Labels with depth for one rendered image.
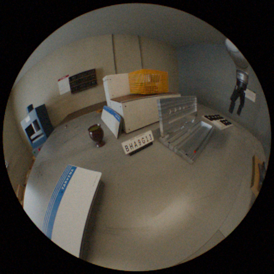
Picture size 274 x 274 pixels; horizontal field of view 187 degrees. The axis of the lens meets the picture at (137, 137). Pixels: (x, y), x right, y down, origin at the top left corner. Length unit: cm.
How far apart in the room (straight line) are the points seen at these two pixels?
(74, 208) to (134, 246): 19
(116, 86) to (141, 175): 59
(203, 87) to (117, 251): 304
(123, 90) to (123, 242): 81
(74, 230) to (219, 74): 298
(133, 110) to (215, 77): 257
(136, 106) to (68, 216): 54
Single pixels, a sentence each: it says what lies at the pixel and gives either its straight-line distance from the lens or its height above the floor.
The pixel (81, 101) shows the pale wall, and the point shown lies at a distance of 211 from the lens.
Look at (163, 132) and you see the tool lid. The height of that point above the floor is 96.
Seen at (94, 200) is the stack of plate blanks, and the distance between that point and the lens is 29.
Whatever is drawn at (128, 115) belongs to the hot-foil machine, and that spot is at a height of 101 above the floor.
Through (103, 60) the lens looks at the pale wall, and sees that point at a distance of 220.
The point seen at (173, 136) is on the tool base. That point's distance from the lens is 46.
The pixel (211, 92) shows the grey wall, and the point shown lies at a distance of 277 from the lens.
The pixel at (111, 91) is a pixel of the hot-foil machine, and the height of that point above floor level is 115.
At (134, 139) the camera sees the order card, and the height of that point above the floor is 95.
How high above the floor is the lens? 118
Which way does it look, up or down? 36 degrees down
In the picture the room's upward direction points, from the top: 6 degrees counter-clockwise
